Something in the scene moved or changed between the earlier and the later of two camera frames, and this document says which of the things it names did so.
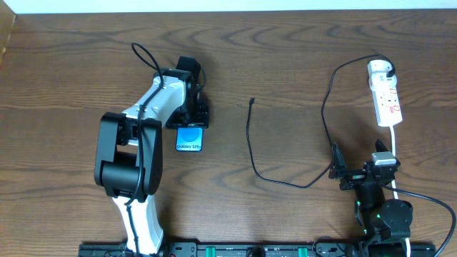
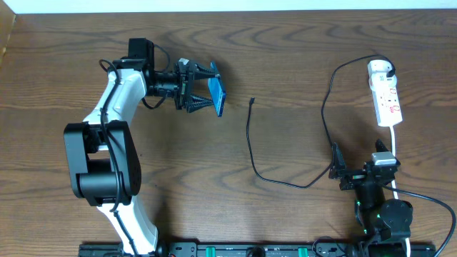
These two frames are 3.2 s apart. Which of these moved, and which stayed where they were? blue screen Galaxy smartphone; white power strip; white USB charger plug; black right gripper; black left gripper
Moved: black left gripper; blue screen Galaxy smartphone
Stayed: white USB charger plug; white power strip; black right gripper
